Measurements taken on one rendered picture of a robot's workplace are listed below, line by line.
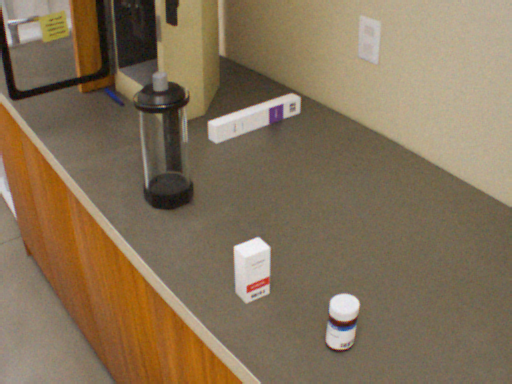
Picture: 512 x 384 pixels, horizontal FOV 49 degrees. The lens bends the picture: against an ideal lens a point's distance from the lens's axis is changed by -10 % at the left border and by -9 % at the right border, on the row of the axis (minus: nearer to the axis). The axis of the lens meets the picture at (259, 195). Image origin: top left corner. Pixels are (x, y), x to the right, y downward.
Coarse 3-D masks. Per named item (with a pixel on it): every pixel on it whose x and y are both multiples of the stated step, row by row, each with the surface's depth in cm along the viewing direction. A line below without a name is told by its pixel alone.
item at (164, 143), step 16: (144, 112) 109; (160, 112) 108; (176, 112) 111; (144, 128) 112; (160, 128) 111; (176, 128) 112; (144, 144) 114; (160, 144) 113; (176, 144) 114; (144, 160) 117; (160, 160) 115; (176, 160) 116; (144, 176) 120; (160, 176) 117; (176, 176) 117; (160, 192) 119; (176, 192) 119
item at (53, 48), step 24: (0, 0) 140; (24, 0) 144; (48, 0) 147; (72, 0) 150; (24, 24) 147; (48, 24) 150; (72, 24) 154; (96, 24) 158; (24, 48) 150; (48, 48) 154; (72, 48) 157; (96, 48) 161; (24, 72) 153; (48, 72) 157; (72, 72) 161
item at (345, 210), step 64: (0, 64) 196; (64, 128) 152; (128, 128) 151; (192, 128) 150; (320, 128) 150; (128, 192) 126; (256, 192) 126; (320, 192) 126; (384, 192) 126; (448, 192) 126; (128, 256) 113; (192, 256) 108; (320, 256) 108; (384, 256) 108; (448, 256) 108; (192, 320) 96; (256, 320) 95; (320, 320) 95; (384, 320) 94; (448, 320) 94
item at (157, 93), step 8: (160, 72) 110; (152, 80) 110; (160, 80) 109; (144, 88) 112; (152, 88) 111; (160, 88) 110; (168, 88) 111; (176, 88) 111; (144, 96) 109; (152, 96) 108; (160, 96) 108; (168, 96) 109; (176, 96) 110; (152, 104) 108; (160, 104) 108
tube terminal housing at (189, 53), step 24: (192, 0) 138; (216, 0) 156; (168, 24) 137; (192, 24) 141; (216, 24) 160; (168, 48) 140; (192, 48) 144; (216, 48) 163; (120, 72) 165; (168, 72) 143; (192, 72) 148; (216, 72) 166; (192, 96) 151
